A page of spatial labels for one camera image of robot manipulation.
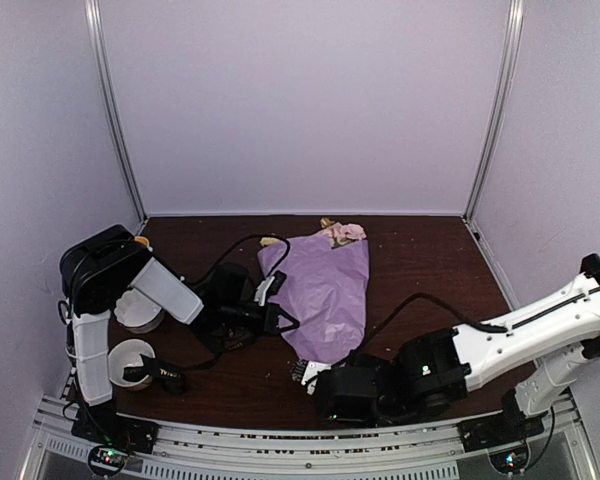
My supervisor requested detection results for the aluminium corner post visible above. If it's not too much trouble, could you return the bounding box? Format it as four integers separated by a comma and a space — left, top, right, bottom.
463, 0, 525, 224
84, 0, 149, 224

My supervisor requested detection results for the right aluminium corner post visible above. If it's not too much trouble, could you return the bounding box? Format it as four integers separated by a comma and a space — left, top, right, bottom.
463, 0, 525, 224

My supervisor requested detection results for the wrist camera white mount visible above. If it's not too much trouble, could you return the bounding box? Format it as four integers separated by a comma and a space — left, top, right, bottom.
290, 360, 331, 395
254, 270, 287, 307

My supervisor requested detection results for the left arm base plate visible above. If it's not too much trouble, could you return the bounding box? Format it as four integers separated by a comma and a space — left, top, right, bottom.
71, 417, 159, 454

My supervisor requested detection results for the purple pink wrapping paper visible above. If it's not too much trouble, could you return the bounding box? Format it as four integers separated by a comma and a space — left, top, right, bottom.
257, 235, 370, 364

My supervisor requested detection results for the white round bowl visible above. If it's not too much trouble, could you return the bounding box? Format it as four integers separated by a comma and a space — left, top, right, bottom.
108, 339, 155, 391

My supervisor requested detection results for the aluminium front rail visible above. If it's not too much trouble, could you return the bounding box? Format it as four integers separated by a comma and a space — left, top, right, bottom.
16, 394, 600, 479

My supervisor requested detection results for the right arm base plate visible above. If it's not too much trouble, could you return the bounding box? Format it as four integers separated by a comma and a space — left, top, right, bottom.
457, 413, 544, 452

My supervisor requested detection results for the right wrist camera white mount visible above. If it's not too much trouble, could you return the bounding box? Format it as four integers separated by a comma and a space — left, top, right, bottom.
290, 360, 331, 395

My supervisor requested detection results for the white scalloped bowl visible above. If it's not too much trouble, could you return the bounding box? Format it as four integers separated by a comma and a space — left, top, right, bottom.
113, 289, 164, 334

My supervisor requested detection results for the patterned white mug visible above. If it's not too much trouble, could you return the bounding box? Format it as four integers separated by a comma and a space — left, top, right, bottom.
134, 236, 152, 250

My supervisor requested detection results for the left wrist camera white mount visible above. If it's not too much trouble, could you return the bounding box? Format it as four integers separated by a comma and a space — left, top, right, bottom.
254, 270, 287, 307

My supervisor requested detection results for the left aluminium corner post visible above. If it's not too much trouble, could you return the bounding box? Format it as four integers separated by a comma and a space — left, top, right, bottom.
84, 0, 149, 224

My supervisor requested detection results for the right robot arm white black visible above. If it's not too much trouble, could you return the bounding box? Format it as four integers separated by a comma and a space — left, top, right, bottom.
301, 253, 600, 442

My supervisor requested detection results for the black printed ribbon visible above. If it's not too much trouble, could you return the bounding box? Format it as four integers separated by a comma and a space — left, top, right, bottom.
143, 329, 237, 395

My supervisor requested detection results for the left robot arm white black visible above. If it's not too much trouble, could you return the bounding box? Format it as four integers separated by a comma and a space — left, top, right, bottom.
58, 225, 300, 444

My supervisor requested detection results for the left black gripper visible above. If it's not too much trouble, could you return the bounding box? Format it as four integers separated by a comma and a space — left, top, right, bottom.
221, 299, 298, 335

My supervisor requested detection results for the pink rose flower stem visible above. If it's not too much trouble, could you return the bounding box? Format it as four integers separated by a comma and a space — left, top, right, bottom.
318, 217, 367, 249

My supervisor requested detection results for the cream rose flower stem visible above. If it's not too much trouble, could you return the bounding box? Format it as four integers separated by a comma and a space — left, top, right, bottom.
259, 237, 280, 248

